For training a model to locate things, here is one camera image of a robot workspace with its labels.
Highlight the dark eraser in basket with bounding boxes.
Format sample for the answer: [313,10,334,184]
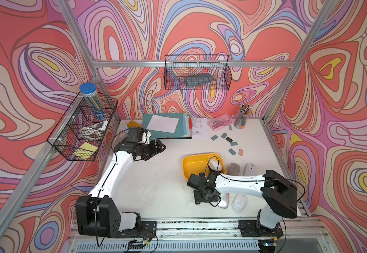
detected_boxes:
[184,73,214,87]

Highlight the white paper sheet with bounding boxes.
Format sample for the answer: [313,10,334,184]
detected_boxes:
[146,115,179,133]

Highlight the white mouse with logo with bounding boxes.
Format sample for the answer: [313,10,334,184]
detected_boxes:
[232,194,248,212]

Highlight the black wire basket left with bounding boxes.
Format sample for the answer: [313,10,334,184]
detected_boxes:
[47,93,118,161]

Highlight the pink plastic clip box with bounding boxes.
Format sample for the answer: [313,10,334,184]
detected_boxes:
[207,114,233,132]

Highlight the black wire basket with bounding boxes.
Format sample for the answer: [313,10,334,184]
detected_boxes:
[47,93,118,161]
[163,53,232,91]

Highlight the white tape dispenser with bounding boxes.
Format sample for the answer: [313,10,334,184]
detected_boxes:
[78,120,108,140]

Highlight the yellow storage box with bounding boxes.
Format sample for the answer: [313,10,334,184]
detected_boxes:
[182,153,226,181]

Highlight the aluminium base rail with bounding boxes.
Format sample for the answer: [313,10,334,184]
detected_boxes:
[61,217,338,253]

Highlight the white black mouse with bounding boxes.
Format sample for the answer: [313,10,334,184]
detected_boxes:
[208,159,222,172]

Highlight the printed instruction sheet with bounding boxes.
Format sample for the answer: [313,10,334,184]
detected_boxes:
[191,118,207,139]

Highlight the mesh pen cup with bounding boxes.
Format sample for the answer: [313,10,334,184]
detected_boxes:
[234,104,252,129]

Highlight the blue lid pencil jar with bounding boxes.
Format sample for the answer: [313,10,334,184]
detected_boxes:
[79,82,106,121]

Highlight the green folder stack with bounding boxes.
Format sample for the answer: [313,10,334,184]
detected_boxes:
[142,113,192,140]

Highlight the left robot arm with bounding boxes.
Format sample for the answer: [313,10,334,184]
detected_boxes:
[76,127,166,238]

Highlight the black wire basket back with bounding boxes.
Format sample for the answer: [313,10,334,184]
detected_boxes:
[163,53,232,91]

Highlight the silver grey mouse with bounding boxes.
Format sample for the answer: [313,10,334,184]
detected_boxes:
[218,194,230,209]

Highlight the white round mouse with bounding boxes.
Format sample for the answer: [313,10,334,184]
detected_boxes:
[243,163,257,177]

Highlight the grey white mouse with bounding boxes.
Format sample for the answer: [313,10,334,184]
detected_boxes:
[227,162,241,176]

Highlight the yellow sticky notes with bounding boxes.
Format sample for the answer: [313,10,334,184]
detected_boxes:
[73,142,98,160]

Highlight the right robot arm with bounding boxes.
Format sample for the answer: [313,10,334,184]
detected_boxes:
[187,165,298,237]

